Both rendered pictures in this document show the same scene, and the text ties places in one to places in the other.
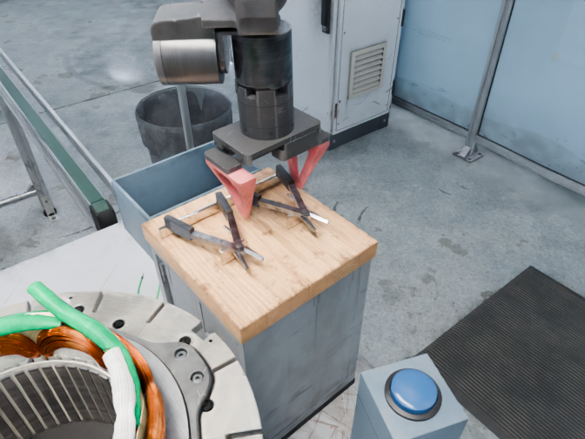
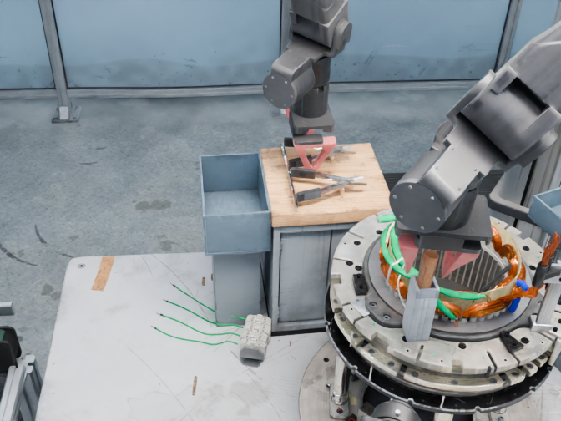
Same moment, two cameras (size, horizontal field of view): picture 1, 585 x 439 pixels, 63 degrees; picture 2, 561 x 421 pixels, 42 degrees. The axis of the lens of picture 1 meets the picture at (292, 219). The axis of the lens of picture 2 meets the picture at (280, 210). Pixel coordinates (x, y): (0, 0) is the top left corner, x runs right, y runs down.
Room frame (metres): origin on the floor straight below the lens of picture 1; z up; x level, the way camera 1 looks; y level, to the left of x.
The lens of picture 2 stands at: (-0.05, 0.92, 1.79)
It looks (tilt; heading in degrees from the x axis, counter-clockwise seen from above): 39 degrees down; 302
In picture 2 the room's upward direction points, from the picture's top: 2 degrees clockwise
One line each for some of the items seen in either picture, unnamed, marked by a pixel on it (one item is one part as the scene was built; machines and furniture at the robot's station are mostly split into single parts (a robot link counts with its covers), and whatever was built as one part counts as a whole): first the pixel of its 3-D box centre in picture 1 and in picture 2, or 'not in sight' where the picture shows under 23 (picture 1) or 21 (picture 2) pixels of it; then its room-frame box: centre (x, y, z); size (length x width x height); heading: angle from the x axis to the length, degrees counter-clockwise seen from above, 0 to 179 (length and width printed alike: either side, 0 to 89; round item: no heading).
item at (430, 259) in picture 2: not in sight; (427, 271); (0.13, 0.30, 1.20); 0.02 x 0.02 x 0.06
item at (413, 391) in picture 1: (413, 390); not in sight; (0.23, -0.11, 1.04); 0.04 x 0.04 x 0.01
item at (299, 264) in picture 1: (257, 239); (324, 182); (0.41, 0.04, 1.05); 0.20 x 0.19 x 0.02; 40
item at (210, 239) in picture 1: (216, 241); (335, 186); (0.37, 0.08, 1.09); 0.06 x 0.01 x 0.01; 65
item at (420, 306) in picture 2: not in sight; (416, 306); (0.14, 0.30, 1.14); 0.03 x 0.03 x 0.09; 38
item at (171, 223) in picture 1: (179, 227); (308, 195); (0.40, 0.12, 1.09); 0.04 x 0.01 x 0.02; 55
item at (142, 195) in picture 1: (200, 252); (235, 246); (0.53, 0.14, 0.92); 0.17 x 0.11 x 0.28; 130
